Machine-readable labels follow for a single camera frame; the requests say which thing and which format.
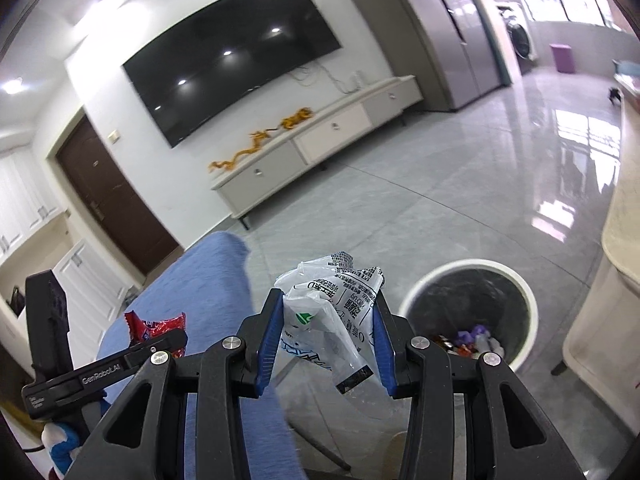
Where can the black bag on shelf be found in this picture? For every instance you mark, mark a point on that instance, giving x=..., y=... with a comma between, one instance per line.
x=17, y=301

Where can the grey double door refrigerator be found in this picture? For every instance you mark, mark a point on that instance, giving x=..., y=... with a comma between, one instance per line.
x=449, y=46

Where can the white wall cabinets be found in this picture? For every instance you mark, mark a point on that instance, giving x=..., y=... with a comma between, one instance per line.
x=36, y=236

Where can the brown entrance door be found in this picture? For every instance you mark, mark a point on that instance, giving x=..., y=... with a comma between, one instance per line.
x=112, y=201

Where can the golden tiger ornament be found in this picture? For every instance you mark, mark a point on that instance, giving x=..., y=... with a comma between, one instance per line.
x=297, y=118

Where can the white tissue paper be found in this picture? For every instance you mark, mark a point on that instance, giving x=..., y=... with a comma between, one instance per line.
x=492, y=344

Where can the washing machine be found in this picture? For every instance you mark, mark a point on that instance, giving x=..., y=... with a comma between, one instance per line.
x=520, y=40

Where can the white TV cabinet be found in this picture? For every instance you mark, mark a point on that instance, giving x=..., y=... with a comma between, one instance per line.
x=291, y=154

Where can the golden dragon ornament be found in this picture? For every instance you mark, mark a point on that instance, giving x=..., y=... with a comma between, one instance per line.
x=257, y=140

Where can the red triangular snack bag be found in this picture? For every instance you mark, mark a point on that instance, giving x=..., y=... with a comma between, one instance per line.
x=141, y=330

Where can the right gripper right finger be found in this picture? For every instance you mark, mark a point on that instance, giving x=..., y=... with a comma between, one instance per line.
x=508, y=435

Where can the beige marble counter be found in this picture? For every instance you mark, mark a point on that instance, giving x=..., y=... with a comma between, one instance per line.
x=602, y=345

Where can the white printed plastic bag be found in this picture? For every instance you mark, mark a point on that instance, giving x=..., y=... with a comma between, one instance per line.
x=328, y=321

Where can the blue fluffy rug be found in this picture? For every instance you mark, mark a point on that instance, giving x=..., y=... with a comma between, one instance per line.
x=209, y=284

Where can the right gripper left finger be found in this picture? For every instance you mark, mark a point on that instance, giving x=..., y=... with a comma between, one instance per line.
x=260, y=349

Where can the wall mounted black television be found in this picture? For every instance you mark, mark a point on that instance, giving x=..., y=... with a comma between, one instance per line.
x=215, y=57

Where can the purple plastic wrapper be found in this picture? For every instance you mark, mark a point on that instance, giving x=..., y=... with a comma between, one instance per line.
x=473, y=342

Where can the white round trash bin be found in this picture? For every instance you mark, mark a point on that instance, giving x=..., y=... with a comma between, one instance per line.
x=460, y=295

